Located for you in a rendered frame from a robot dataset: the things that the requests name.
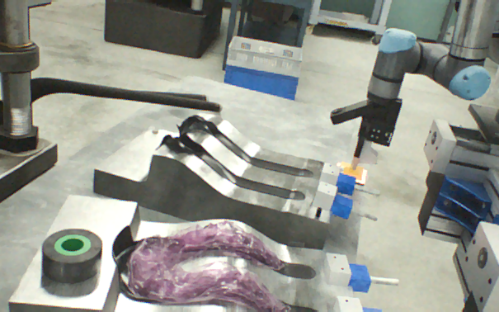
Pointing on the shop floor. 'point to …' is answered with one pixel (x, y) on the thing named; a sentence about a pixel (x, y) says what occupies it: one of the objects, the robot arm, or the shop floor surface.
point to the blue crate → (261, 81)
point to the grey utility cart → (375, 27)
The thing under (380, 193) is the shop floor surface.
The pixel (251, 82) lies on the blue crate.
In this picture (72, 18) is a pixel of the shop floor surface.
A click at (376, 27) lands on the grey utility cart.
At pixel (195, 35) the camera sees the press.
